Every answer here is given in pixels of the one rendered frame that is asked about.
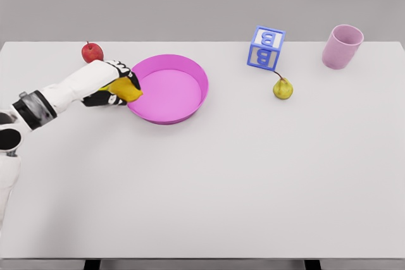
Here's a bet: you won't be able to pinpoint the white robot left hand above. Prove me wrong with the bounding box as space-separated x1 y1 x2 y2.
65 59 142 107

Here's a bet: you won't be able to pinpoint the yellow lemon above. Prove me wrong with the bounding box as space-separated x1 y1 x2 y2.
98 77 144 103

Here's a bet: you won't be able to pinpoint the magenta round plate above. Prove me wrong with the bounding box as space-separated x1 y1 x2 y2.
126 54 209 125

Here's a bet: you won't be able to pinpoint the red apple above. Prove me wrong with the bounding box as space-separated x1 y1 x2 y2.
82 41 104 64

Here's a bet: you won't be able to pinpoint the blue letter block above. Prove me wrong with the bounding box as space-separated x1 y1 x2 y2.
247 25 286 71

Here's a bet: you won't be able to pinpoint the green-yellow pear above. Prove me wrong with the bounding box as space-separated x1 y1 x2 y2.
272 71 294 101

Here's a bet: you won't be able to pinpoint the pale pink cup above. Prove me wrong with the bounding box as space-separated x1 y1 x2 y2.
321 24 365 70

